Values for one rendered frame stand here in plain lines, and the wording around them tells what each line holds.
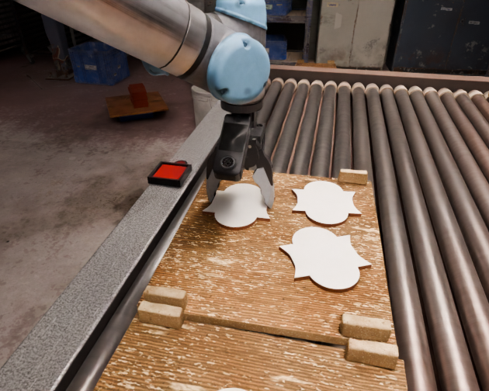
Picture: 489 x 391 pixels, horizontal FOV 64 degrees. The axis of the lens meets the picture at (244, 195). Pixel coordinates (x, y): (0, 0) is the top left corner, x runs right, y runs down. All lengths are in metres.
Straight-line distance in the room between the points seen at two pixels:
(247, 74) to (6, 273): 1.96
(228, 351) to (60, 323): 0.25
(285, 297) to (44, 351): 0.33
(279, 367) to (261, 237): 0.25
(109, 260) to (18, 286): 1.49
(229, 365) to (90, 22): 0.40
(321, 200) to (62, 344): 0.49
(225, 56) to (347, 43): 4.68
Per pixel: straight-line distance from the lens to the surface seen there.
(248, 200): 0.75
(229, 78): 0.44
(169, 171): 0.90
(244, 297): 0.58
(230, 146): 0.63
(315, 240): 0.67
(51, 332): 0.62
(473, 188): 1.00
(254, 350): 0.52
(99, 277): 0.68
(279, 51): 5.04
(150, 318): 0.55
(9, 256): 2.37
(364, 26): 5.08
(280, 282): 0.60
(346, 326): 0.54
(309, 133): 1.11
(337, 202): 0.77
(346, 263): 0.64
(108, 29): 0.41
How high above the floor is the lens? 1.36
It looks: 33 degrees down
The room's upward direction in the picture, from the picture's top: straight up
